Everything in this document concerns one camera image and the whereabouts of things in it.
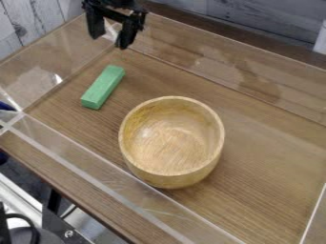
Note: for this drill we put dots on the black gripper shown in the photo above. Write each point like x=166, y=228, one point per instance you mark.
x=125, y=11

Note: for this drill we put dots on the green rectangular block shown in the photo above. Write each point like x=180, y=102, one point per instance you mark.
x=104, y=86

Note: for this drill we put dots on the brown wooden bowl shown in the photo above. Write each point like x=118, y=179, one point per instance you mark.
x=172, y=140

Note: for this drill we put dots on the clear acrylic corner bracket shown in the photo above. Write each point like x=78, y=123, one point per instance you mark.
x=113, y=29

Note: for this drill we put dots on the clear acrylic front wall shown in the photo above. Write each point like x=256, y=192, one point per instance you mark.
x=129, y=206

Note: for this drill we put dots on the black metal mount plate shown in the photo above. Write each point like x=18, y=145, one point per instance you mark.
x=58, y=232

